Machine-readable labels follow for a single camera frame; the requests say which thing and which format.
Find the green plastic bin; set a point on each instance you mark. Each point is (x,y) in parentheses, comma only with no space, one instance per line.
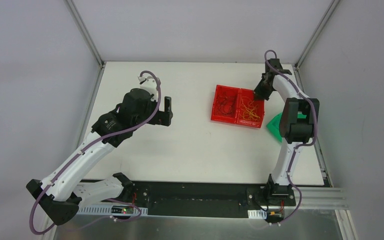
(276,127)

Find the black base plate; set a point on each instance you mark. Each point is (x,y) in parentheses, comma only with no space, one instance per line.
(193,199)

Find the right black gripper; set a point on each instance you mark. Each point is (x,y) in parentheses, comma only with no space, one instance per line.
(262,89)

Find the red bin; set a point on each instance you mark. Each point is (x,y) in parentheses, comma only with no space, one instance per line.
(224,107)
(250,112)

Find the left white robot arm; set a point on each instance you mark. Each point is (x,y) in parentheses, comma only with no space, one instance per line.
(60,194)

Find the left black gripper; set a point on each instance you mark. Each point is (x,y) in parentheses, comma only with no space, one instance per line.
(162,116)

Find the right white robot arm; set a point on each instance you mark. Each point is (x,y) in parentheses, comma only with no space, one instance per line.
(279,184)

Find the left red bin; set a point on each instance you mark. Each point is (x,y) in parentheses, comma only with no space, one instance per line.
(224,107)

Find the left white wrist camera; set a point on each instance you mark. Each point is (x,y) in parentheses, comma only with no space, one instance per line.
(149,84)

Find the right red bin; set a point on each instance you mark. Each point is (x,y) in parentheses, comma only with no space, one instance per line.
(250,112)

